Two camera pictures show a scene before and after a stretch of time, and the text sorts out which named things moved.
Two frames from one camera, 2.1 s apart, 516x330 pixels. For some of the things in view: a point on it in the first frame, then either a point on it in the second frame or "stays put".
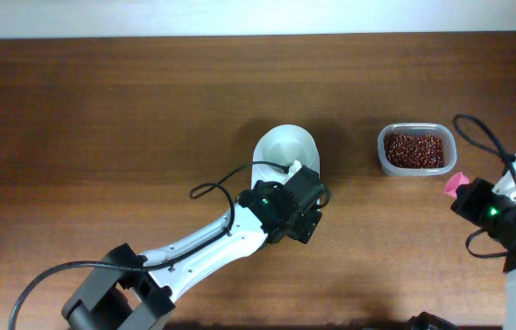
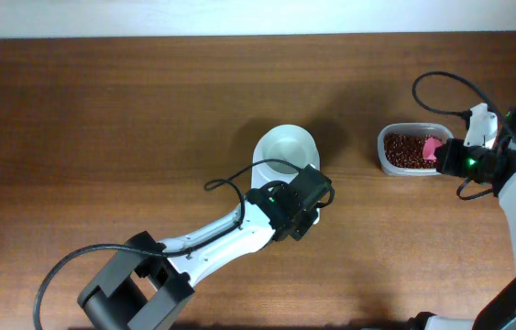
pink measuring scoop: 454,181 -> 430,145
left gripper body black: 302,227 stays put
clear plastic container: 416,148 stays put
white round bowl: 279,146 stays put
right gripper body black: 486,209 -> 462,160
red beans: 414,150 stays put
